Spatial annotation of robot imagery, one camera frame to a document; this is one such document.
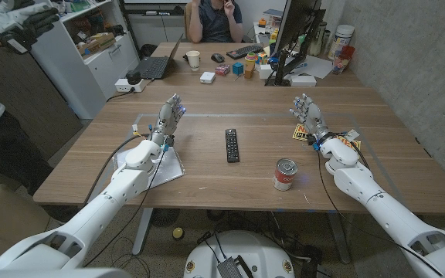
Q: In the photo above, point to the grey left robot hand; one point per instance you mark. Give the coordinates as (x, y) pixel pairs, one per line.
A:
(168, 117)

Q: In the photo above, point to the red white soup can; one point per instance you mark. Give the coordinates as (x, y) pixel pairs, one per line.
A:
(284, 175)

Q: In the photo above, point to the yellow ball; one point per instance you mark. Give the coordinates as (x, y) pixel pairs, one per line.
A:
(177, 232)

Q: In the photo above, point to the white low cabinet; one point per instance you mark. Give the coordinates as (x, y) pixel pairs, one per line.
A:
(157, 29)

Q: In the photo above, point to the white paper tag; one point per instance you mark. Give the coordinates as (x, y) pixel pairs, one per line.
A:
(352, 135)

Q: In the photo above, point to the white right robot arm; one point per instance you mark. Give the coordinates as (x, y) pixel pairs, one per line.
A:
(381, 204)

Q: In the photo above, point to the flat white box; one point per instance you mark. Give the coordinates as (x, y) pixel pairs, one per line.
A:
(303, 80)

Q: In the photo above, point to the black white teleoperation glove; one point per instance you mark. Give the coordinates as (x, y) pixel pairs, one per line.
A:
(21, 27)

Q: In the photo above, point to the multicolour building blocks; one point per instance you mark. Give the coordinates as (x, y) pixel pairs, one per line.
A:
(262, 58)

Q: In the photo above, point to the wooden block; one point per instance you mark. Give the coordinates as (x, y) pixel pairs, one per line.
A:
(249, 71)

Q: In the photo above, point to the black monitor on stand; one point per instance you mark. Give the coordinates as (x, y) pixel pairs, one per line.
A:
(296, 23)

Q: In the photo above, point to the white canister with label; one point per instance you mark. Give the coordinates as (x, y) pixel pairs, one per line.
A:
(341, 40)

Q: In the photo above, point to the grey finned electronics box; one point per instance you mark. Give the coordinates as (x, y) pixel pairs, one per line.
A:
(230, 269)

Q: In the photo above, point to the black keyboard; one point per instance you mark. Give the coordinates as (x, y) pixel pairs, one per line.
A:
(245, 51)

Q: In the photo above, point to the yellow sticker with red letters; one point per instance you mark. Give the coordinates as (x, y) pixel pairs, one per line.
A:
(299, 133)

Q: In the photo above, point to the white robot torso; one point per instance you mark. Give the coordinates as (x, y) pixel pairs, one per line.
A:
(52, 273)

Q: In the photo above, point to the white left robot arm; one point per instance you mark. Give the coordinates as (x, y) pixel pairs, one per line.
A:
(102, 204)

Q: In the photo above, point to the blue cube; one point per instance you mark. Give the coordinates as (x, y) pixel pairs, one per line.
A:
(238, 68)

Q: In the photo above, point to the white cube box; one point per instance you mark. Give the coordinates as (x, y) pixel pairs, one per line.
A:
(265, 72)

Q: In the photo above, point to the white power strip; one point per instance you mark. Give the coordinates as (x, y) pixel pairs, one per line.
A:
(122, 85)

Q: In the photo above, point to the seated person in dark shirt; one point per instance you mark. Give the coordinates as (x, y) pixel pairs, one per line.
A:
(215, 23)

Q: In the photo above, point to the colourful stacking toy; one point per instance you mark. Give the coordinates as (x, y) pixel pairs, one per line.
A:
(250, 58)

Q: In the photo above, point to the small white box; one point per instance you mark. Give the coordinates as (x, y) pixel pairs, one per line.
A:
(207, 77)

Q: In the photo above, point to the pink patterned box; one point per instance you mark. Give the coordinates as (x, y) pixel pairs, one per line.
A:
(222, 70)

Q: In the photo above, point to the white paper sheet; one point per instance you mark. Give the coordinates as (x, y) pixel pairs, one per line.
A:
(315, 66)

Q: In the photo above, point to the black TV remote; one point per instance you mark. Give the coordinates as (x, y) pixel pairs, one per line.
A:
(232, 146)

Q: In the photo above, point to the black bag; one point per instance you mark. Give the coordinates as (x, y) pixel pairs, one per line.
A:
(148, 51)

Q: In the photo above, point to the black power adapter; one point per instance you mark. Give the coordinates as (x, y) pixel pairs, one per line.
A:
(133, 77)

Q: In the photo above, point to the black floor fan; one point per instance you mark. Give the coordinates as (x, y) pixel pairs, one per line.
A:
(164, 217)

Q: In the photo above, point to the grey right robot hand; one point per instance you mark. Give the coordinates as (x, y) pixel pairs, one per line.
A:
(312, 117)

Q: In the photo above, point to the dark metal thermos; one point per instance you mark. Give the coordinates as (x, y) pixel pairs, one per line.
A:
(317, 38)

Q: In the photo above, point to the black laptop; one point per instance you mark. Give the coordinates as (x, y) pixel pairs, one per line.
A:
(153, 67)

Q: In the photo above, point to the black computer mouse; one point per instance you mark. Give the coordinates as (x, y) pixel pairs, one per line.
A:
(218, 58)

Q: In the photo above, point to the white paper cup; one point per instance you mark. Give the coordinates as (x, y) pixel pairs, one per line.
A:
(193, 60)

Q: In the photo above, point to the white shelf cabinet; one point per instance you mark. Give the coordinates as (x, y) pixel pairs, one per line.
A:
(102, 69)

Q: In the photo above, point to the white paper in plastic sleeve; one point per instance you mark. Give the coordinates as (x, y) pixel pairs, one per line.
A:
(169, 169)

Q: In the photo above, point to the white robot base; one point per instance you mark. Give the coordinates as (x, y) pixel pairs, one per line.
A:
(259, 251)

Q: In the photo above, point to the cardboard box on shelf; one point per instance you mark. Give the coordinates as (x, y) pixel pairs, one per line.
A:
(97, 43)

